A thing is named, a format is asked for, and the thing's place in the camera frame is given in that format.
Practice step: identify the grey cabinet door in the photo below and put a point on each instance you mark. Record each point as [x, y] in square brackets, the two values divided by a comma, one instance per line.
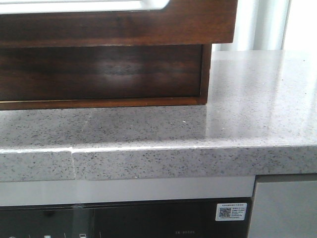
[284, 206]

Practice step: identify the black built-in appliance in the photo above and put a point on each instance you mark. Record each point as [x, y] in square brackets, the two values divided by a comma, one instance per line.
[182, 218]

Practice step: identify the dark wooden drawer cabinet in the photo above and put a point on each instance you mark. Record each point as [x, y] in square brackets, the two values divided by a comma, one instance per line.
[205, 74]

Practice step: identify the white curtain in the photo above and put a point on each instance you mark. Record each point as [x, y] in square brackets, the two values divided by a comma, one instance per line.
[260, 25]

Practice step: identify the wooden drawer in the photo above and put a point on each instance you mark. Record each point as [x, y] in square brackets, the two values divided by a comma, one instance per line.
[181, 22]
[99, 72]

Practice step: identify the white QR code sticker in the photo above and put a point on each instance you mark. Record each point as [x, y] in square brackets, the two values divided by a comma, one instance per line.
[231, 211]

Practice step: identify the white tray on cabinet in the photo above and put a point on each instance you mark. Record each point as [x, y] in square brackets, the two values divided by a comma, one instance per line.
[58, 6]

